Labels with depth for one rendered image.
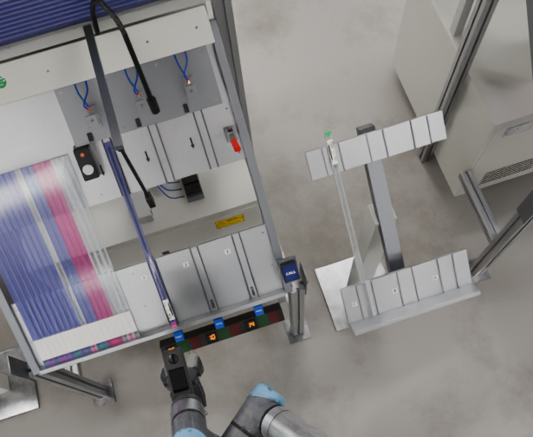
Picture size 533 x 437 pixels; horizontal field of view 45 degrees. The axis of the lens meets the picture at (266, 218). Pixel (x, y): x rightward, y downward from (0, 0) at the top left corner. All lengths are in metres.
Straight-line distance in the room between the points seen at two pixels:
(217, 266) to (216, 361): 0.82
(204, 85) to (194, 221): 0.57
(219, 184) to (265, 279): 0.38
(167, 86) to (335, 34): 1.60
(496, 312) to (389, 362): 0.44
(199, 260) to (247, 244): 0.13
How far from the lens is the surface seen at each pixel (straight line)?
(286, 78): 2.84
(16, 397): 2.59
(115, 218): 1.96
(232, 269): 1.67
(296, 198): 2.57
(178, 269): 1.65
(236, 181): 1.94
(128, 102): 1.47
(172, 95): 1.47
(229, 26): 1.52
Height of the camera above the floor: 2.38
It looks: 69 degrees down
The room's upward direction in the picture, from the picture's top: 8 degrees counter-clockwise
